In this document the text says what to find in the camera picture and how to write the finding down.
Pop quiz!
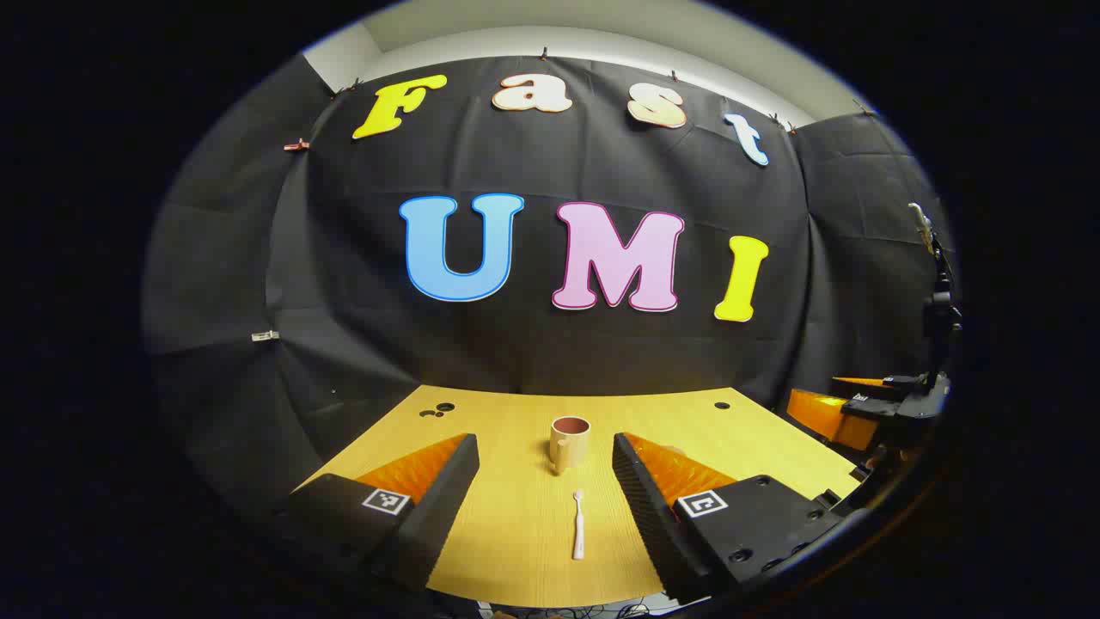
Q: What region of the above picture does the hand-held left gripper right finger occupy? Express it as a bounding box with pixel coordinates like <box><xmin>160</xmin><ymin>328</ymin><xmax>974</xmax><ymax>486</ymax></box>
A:
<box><xmin>612</xmin><ymin>432</ymin><xmax>860</xmax><ymax>605</ymax></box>

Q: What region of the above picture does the black backdrop cloth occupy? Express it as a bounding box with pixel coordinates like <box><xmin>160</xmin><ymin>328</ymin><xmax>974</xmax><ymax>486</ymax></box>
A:
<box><xmin>142</xmin><ymin>53</ymin><xmax>959</xmax><ymax>517</ymax></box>

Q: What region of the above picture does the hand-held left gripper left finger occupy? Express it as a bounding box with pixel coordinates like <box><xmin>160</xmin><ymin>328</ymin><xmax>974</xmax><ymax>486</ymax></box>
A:
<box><xmin>273</xmin><ymin>432</ymin><xmax>480</xmax><ymax>594</ymax></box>

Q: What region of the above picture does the beige cup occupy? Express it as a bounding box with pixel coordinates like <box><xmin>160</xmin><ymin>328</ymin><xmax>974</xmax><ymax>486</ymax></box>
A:
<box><xmin>550</xmin><ymin>416</ymin><xmax>592</xmax><ymax>475</ymax></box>

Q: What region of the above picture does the wooden desktop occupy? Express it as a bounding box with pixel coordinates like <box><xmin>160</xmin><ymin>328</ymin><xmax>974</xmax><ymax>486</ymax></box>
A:
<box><xmin>294</xmin><ymin>384</ymin><xmax>862</xmax><ymax>609</ymax></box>

